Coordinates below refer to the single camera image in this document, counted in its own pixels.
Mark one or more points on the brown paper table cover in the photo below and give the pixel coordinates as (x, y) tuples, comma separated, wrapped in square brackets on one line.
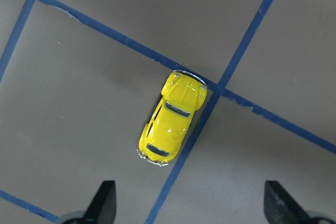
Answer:
[(80, 78)]

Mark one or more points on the yellow toy beetle car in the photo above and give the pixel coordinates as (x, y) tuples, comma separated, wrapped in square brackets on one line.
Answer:
[(181, 96)]

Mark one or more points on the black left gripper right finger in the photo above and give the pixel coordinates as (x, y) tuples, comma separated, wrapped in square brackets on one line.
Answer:
[(279, 207)]

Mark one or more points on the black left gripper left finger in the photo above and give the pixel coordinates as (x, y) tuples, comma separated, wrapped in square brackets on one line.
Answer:
[(102, 208)]

